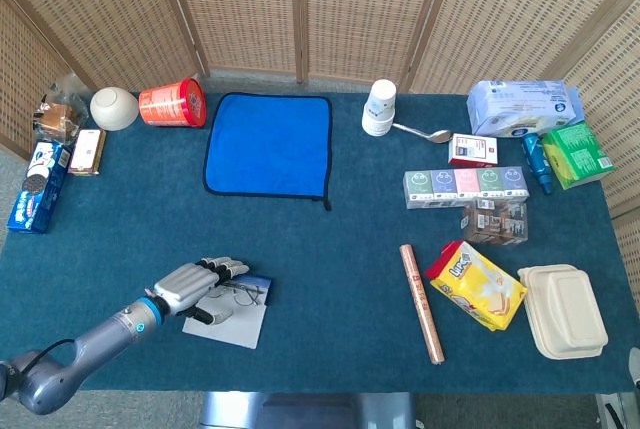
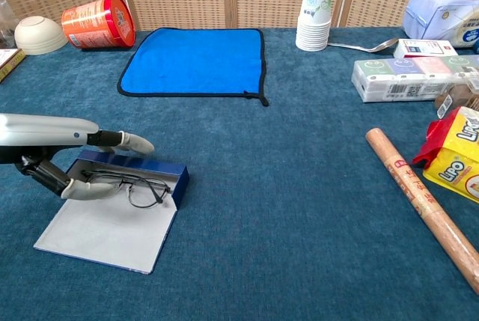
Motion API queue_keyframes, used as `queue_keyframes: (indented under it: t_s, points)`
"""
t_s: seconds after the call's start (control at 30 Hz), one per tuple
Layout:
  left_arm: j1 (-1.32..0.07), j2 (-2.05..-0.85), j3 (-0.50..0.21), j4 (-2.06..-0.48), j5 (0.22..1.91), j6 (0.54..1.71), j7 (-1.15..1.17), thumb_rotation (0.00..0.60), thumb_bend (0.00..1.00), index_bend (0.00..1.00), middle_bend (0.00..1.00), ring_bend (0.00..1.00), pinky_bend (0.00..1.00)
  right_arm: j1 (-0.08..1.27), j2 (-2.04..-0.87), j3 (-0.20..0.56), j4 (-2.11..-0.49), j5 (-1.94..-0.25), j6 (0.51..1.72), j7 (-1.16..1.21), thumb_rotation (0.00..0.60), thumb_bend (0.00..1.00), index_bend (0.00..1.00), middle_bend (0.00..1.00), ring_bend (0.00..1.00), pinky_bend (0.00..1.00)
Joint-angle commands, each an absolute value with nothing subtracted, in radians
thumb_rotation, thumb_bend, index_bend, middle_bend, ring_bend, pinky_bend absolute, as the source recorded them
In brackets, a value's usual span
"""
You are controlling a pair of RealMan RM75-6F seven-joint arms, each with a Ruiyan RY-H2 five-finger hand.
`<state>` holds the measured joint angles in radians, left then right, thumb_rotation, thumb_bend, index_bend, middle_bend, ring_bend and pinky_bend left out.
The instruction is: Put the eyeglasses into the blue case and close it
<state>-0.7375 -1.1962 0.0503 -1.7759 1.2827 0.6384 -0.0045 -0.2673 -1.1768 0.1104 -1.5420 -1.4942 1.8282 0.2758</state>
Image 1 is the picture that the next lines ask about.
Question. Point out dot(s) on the black wire eyeglasses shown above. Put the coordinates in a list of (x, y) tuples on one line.
[(245, 295)]

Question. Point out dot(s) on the blue cloth with black trim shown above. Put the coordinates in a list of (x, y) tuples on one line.
[(270, 144)]

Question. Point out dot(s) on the pastel tissue multipack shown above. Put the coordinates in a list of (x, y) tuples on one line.
[(465, 184)]

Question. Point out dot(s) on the blue cardboard glasses case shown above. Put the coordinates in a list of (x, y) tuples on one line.
[(235, 331)]

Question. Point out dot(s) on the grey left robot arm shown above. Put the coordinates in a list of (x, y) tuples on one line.
[(90, 339)]

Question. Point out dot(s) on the brown clear-wrapped box pack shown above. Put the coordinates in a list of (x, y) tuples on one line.
[(495, 224)]

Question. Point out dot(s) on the orange canister with red lid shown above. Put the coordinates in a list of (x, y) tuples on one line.
[(170, 104)]

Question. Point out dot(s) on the green tissue pack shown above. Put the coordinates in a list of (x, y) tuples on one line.
[(575, 154)]

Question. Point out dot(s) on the yellow Lipo snack bag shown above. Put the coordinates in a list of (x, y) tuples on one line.
[(480, 289)]

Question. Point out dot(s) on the blue Oreo cookie box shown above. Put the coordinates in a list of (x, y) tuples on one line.
[(37, 189)]

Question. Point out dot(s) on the blue bottle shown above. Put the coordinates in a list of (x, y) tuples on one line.
[(535, 156)]

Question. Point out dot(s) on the cream bowl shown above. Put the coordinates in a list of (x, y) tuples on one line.
[(114, 109)]

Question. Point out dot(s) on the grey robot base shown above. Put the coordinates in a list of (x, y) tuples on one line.
[(310, 411)]

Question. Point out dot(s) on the gold and brown box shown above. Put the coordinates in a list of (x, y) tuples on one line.
[(86, 151)]

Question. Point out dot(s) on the small white and red box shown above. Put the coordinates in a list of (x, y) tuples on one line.
[(472, 149)]

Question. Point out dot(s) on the cream takeout container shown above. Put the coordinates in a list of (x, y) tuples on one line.
[(565, 309)]

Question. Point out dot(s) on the wicker folding screen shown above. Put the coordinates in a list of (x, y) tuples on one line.
[(250, 9)]

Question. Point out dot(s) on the large white-blue tissue pack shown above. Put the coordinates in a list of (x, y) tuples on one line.
[(520, 109)]

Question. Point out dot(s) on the metal spoon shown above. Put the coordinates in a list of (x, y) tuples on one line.
[(440, 136)]

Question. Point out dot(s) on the stack of white paper cups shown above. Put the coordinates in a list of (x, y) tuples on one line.
[(379, 109)]

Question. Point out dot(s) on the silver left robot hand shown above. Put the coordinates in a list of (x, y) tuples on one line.
[(185, 286)]

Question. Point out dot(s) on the clear bag with cake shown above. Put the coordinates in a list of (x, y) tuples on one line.
[(57, 116)]

